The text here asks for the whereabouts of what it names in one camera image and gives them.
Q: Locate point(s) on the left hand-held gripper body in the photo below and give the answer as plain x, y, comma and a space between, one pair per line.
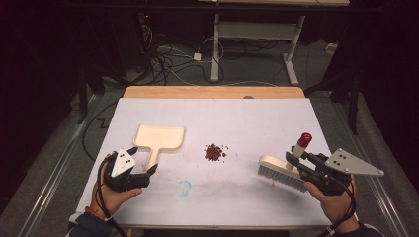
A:
123, 164

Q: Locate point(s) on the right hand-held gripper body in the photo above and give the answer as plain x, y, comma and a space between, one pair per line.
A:
346, 164

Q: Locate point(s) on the cream plastic dustpan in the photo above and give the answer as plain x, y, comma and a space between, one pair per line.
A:
159, 138

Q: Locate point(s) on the pile of red and green beans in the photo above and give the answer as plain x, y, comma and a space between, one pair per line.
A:
214, 153

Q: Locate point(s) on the person's left hand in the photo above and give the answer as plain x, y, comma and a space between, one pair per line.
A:
113, 199

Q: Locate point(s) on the person's right hand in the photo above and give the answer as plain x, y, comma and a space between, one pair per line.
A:
339, 207

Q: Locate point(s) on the black metal stand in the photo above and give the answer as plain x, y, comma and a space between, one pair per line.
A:
353, 105
82, 98

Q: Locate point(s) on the wooden table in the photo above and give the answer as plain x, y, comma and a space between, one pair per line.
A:
214, 92

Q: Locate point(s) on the white power strip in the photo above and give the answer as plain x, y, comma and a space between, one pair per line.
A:
331, 48

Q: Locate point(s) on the white power adapter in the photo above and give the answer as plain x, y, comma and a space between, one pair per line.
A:
197, 56

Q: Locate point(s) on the aluminium floor rail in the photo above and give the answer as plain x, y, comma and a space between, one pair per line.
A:
378, 194
56, 177

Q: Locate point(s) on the white metal desk frame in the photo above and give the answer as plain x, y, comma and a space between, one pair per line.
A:
215, 49

